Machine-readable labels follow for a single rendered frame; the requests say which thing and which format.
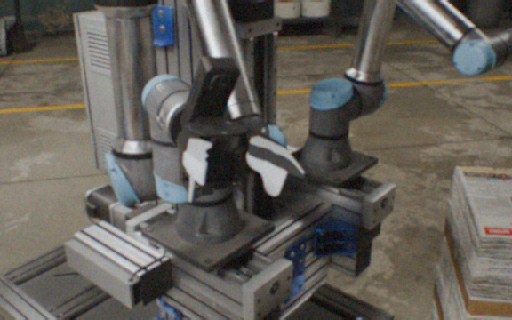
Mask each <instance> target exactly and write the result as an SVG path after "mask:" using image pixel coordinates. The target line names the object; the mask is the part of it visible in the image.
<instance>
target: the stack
mask: <svg viewBox="0 0 512 320"><path fill-rule="evenodd" d="M454 171H455V172H454V175H453V182H452V184H453V187H452V188H453V191H452V198H451V200H448V207H447V208H446V210H447V211H446V218H447V224H448V231H449V234H450V238H451V240H452V244H453V247H454V251H455V258H456V256H457V259H458V262H459V265H460V272H461V274H462V277H463V280H464V284H465V286H466V289H467V293H468V296H469V299H470V300H487V301H497V302H507V303H512V170H511V169H496V168H483V167H456V169H454ZM441 252H442V257H441V263H440V265H436V274H435V282H436V291H437V296H438V299H439V303H440V307H441V309H442V312H443V316H444V320H512V318H511V317H502V316H485V315H477V314H468V313H467V312H466V309H465V305H464V302H463V299H462V297H461V293H460V288H459V284H458V280H457V277H456V274H455V271H454V267H453V264H452V258H451V256H450V253H449V249H448V246H447V240H446V236H444V238H443V244H442V250H441Z"/></svg>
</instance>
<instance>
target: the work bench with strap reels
mask: <svg viewBox="0 0 512 320"><path fill-rule="evenodd" d="M330 10H331V0H274V16H279V17H281V24H299V23H319V22H322V24H321V28H320V29H321V30H327V29H326V28H325V26H326V22H337V30H336V36H335V37H336V38H343V37H342V36H341V24H342V11H343V0H339V1H338V16H337V15H335V14H333V13H331V12H330Z"/></svg>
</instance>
